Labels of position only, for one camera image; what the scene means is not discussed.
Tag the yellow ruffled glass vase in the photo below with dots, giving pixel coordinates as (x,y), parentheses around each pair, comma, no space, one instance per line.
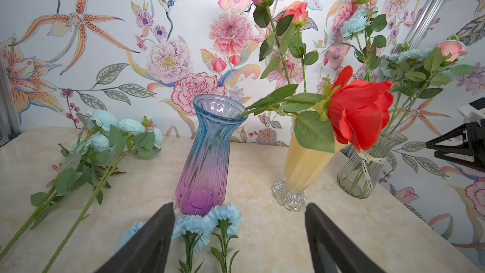
(303,167)

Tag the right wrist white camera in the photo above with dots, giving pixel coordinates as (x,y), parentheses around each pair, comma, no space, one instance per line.
(473,111)

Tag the light blue rose stem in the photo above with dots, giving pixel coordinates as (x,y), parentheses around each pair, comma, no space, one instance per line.
(101,146)

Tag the red rose stem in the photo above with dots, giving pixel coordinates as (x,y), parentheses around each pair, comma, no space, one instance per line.
(341,110)

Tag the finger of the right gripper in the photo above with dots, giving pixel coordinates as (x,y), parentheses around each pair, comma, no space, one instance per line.
(455,140)
(467,161)

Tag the blue purple glass vase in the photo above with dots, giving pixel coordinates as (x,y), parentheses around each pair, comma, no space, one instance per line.
(203,181)

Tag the pink rose blue carnation bouquet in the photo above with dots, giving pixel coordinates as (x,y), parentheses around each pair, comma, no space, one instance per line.
(284,45)

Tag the blue carnation stem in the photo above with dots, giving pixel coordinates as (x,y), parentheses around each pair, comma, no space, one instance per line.
(195,232)
(228,220)
(127,236)

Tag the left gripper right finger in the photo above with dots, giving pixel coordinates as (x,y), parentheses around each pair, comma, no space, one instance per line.
(331,250)

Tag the clear ribbed glass vase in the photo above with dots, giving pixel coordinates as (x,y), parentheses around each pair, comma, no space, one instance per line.
(361,173)

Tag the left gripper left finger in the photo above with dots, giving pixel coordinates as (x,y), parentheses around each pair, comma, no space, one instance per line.
(148,249)

